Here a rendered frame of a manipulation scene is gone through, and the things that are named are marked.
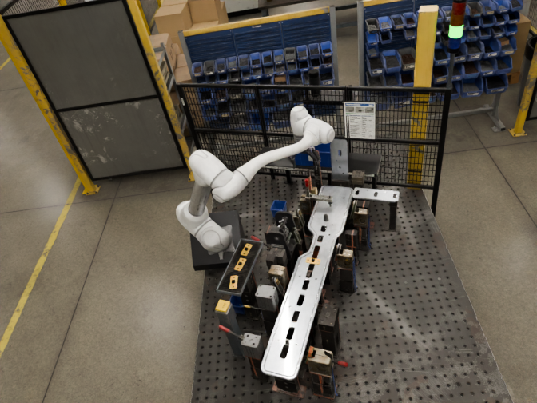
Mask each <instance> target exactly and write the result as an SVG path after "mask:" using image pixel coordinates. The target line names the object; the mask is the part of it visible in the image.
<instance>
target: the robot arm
mask: <svg viewBox="0 0 537 403"><path fill-rule="evenodd" d="M290 122H291V127H292V131H293V135H294V140H295V142H296V144H293V145H290V146H286V147H283V148H280V149H277V150H272V151H269V152H267V153H264V154H261V155H259V156H257V157H255V158H254V159H252V160H251V161H249V162H247V163H246V164H244V165H243V166H241V167H240V168H238V169H236V170H235V171H233V172H231V171H230V170H228V169H227V168H226V167H225V165H224V164H223V163H222V162H221V161H220V160H219V159H218V158H216V157H215V156H214V155H213V154H211V153H210V152H208V151H206V150H196V151H195V152H194V153H193V154H192V155H191V156H190V157H189V166H190V168H191V170H192V172H193V176H194V179H195V183H194V187H193V192H192V196H191V199H190V201H183V202H182V203H181V204H180V205H179V206H178V207H177V209H176V215H177V219H178V221H179V222H180V223H181V224H182V225H183V226H184V227H185V228H186V229H187V230H188V231H189V232H190V233H191V234H192V235H193V236H194V237H195V238H196V239H197V240H198V241H199V242H200V243H201V245H202V246H203V247H204V248H205V249H206V250H208V254H209V255H213V254H215V253H218V254H219V258H220V260H221V259H224V252H234V250H235V249H234V247H233V237H232V226H230V225H227V226H225V227H220V226H219V225H217V224H216V223H215V222H214V221H213V220H212V219H211V218H210V217H209V214H208V210H207V207H206V204H207V201H208V199H209V195H210V192H211V189H213V191H212V194H213V197H214V199H215V200H217V201H218V202H220V203H223V202H227V201H229V200H231V199H233V198H234V197H236V196H237V195H238V194H239V193H240V192H241V191H242V190H243V189H244V188H245V187H246V186H247V185H248V184H249V182H250V181H251V180H252V178H253V176H254V175H255V174H256V172H257V171H258V170H259V169H260V168H261V167H262V166H265V165H267V164H269V163H271V162H275V161H278V160H281V159H283V158H288V159H291V163H292V164H293V169H295V168H296V161H295V156H296V155H298V153H301V154H307V155H309V156H310V157H311V158H312V159H313V160H314V165H315V171H316V170H317V166H318V161H320V160H321V157H320V155H319V154H318V153H317V152H316V150H315V146H317V145H319V144H322V143H324V144H327V143H329V142H331V141H332V140H333V139H334V137H335V132H334V129H333V128H332V127H331V126H330V125H329V124H328V123H326V122H323V121H321V120H319V119H315V118H312V117H311V116H310V115H309V114H308V111H307V110H306V109H305V107H304V106H296V107H294V108H293V109H292V110H291V114H290ZM310 146H313V147H310ZM311 151H312V152H311Z"/></svg>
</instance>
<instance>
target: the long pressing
mask: <svg viewBox="0 0 537 403"><path fill-rule="evenodd" d="M353 192H354V190H353V189H352V188H350V187H341V186H321V188H320V192H319V194H318V195H325V196H329V195H330V196H332V204H331V207H330V205H329V204H328V202H326V201H316V203H315V205H314V208H313V211H312V215H311V217H310V219H309V222H308V230H309V231H310V232H311V233H312V235H313V236H314V237H313V239H312V244H311V246H310V249H309V251H308V252H307V253H305V254H303V255H301V256H299V257H298V259H297V261H296V265H295V268H294V270H293V273H292V276H291V279H290V282H289V284H288V288H287V291H286V294H285V296H284V300H283V302H282V305H281V308H280V311H279V313H278V316H277V319H276V323H275V325H274V328H273V330H272V334H271V337H270V339H269V342H268V345H267V348H266V350H265V355H264V357H263V360H262V362H261V372H262V373H263V374H265V375H269V376H272V377H278V378H281V379H285V380H288V381H292V380H294V379H296V378H297V376H298V374H299V371H300V366H301V363H302V360H303V357H304V351H305V349H306V345H307V343H308V338H309V334H310V332H311V328H312V323H313V321H314V317H315V315H316V309H317V306H318V303H319V300H320V295H321V292H322V289H323V286H324V281H325V278H326V275H327V272H328V267H329V264H330V261H331V258H332V253H333V250H334V247H335V244H336V239H337V238H338V237H339V236H340V235H341V234H342V233H343V231H344V226H345V222H346V219H347V216H348V211H349V208H350V205H351V202H352V195H353ZM325 214H327V215H328V219H329V220H328V221H324V215H325ZM322 226H326V227H327V228H326V230H325V232H321V231H320V230H321V227H322ZM329 234H330V235H329ZM319 236H323V241H322V242H317V240H318V237H319ZM316 246H319V247H320V250H319V253H318V256H317V259H320V264H319V265H317V264H314V265H315V266H314V269H313V271H312V276H311V277H310V278H307V277H306V274H307V272H308V267H309V265H310V264H312V263H306V262H305V261H306V259H307V257H310V258H312V255H313V252H314V249H315V247H316ZM305 280H309V284H308V289H307V290H302V287H303V284H304V281H305ZM300 295H305V297H304V302H303V305H302V306H298V305H297V302H298V299H299V296H300ZM289 306H291V307H289ZM296 310H297V311H300V315H299V317H298V320H297V322H292V317H293V314H294V312H295V311H296ZM290 327H292V328H294V329H295V330H294V333H293V335H292V340H289V341H290V342H289V345H288V346H289V349H288V353H287V356H286V358H280V355H281V352H282V349H283V347H284V345H286V344H285V340H286V337H287V334H288V330H289V328H290ZM278 340H279V341H278ZM296 344H297V345H296Z"/></svg>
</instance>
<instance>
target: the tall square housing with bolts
mask: <svg viewBox="0 0 537 403"><path fill-rule="evenodd" d="M255 296H256V300H257V304H258V307H259V309H261V313H262V317H263V319H264V320H263V322H264V325H265V329H266V331H265V332H266V333H267V334H266V337H267V338H268V337H271V334H272V330H273V328H274V325H275V323H276V319H277V316H278V313H279V311H280V308H279V305H278V303H279V298H278V294H277V291H276V287H273V286H269V285H259V286H258V289H257V292H256V294H255ZM262 309H264V310H262Z"/></svg>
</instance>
